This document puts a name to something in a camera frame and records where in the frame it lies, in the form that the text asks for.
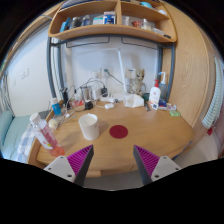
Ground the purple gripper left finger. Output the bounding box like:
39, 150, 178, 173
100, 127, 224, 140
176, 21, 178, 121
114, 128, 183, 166
44, 145, 94, 186

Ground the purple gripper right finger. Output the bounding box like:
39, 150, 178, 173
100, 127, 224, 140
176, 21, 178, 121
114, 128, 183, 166
133, 145, 180, 185

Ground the clear plastic water bottle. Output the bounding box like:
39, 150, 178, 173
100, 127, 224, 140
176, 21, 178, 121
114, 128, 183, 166
30, 113, 64, 157

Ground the white paper cup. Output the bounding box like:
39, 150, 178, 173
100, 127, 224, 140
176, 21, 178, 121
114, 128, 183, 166
78, 113, 99, 140

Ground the red round coaster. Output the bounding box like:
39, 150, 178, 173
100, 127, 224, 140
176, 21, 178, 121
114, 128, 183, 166
109, 125, 128, 139

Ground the green soap bar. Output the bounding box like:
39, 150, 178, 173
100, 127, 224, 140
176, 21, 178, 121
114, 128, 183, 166
170, 111, 181, 117

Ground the blue tube bottle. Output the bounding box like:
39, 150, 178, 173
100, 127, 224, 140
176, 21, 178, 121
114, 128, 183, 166
50, 98, 62, 116

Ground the black charger adapter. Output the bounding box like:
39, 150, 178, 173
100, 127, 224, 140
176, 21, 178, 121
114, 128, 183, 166
85, 101, 93, 110

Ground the clear spray bottle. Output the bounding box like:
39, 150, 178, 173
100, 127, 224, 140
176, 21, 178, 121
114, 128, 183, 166
158, 72, 167, 100

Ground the bed with blue bedding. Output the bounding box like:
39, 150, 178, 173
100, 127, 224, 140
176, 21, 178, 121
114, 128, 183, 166
0, 110, 35, 163

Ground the white lotion pump bottle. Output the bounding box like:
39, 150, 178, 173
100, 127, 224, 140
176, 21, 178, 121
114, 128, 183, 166
149, 81, 161, 110

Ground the white computer mouse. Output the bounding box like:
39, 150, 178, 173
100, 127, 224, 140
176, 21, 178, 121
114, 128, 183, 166
105, 103, 114, 110

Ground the white power strip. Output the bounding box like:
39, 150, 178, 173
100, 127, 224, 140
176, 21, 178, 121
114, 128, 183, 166
100, 96, 115, 103

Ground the groot figurine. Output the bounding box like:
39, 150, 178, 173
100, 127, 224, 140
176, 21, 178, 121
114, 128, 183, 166
130, 69, 146, 96

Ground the white desk lamp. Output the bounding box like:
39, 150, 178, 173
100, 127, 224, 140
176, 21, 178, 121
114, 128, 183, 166
106, 48, 131, 99

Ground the grey metal desk frame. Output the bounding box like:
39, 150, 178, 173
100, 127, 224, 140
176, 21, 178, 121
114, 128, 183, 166
45, 34, 176, 103

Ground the wooden wall shelf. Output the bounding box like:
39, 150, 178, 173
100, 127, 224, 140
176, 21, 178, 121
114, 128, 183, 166
48, 0, 177, 43

